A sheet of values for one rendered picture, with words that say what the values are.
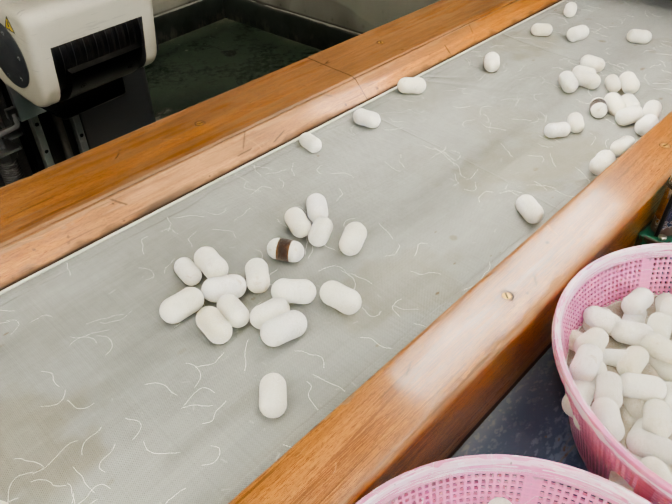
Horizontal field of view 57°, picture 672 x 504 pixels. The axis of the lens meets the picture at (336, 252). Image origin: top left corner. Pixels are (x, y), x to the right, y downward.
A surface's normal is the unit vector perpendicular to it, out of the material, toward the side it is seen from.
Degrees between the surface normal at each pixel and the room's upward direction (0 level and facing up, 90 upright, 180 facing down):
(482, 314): 0
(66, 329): 0
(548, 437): 0
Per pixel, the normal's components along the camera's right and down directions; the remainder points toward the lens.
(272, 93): 0.00, -0.76
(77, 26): 0.77, 0.51
